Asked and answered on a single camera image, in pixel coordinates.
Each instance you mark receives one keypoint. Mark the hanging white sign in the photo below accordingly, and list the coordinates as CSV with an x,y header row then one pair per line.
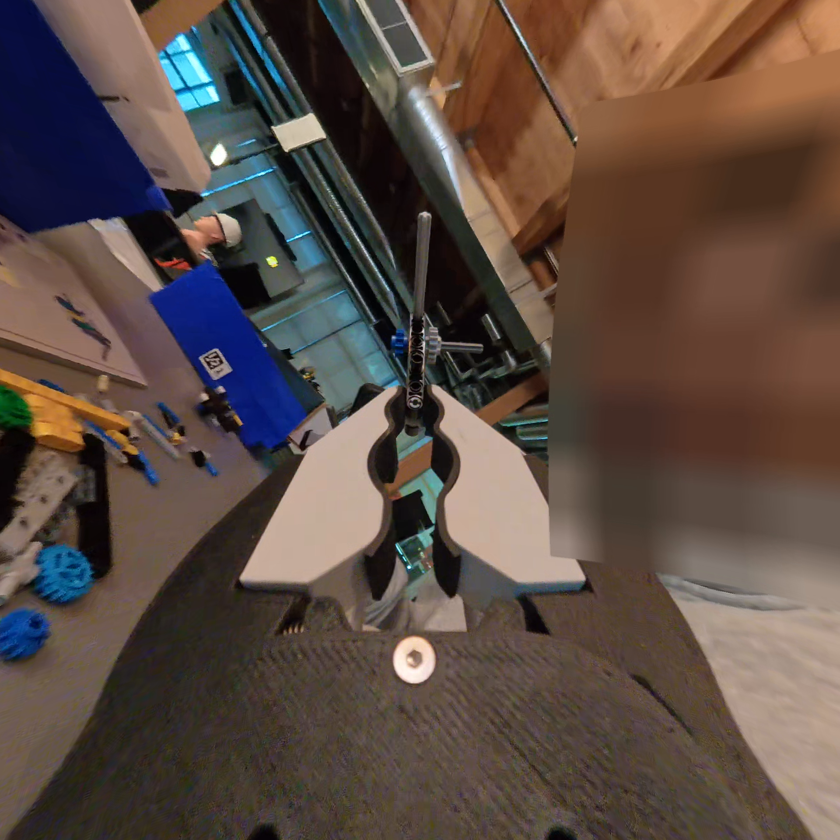
x,y
298,131

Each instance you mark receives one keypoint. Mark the pile of lego pieces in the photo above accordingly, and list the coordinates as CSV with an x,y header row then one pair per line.
x,y
59,577

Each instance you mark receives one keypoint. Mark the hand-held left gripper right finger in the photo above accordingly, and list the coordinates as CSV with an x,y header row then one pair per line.
x,y
505,512

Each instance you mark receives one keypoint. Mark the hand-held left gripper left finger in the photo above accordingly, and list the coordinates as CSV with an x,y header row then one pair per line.
x,y
315,512

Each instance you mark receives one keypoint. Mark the blue plastic bin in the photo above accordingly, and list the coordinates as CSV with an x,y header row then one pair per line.
x,y
59,131
223,321

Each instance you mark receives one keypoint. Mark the black ceiling pipe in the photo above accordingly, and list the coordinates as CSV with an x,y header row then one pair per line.
x,y
531,59

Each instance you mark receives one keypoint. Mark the silver ventilation duct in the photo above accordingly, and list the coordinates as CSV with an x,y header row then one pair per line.
x,y
426,124

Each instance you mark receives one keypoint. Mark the large wall screen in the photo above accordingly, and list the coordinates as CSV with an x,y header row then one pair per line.
x,y
275,243

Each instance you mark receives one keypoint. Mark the large grid window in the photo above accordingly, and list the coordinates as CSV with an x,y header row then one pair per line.
x,y
187,72

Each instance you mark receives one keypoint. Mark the white cardboard box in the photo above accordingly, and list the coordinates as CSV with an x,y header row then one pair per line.
x,y
131,79

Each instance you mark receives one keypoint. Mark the white air vent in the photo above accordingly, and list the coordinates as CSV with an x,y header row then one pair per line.
x,y
400,39

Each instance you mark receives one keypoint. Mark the lego instruction booklet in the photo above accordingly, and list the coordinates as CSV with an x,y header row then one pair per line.
x,y
52,308

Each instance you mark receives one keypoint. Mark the mannequin head with hard hat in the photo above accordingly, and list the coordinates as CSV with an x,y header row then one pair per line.
x,y
226,228

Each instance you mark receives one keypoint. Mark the round ceiling lamp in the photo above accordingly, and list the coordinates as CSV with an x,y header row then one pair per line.
x,y
218,155

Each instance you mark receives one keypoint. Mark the lego beam and axle assembly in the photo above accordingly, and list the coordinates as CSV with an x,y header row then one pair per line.
x,y
416,367

